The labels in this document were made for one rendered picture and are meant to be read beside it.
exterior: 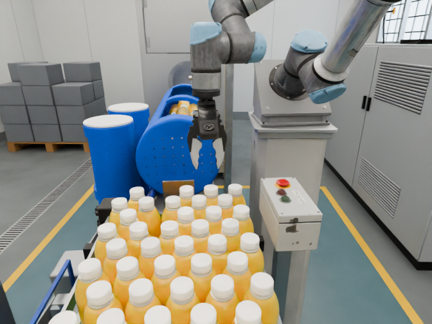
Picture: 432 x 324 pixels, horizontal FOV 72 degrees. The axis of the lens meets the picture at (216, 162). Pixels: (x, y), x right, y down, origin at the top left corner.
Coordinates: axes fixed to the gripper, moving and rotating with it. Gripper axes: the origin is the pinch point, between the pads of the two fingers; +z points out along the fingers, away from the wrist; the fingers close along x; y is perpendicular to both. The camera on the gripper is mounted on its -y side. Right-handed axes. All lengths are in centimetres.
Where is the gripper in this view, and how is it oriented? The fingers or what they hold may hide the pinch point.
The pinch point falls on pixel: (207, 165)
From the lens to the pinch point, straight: 80.5
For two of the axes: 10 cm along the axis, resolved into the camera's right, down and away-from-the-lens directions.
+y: -0.7, -3.8, 9.2
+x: -10.0, 0.3, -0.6
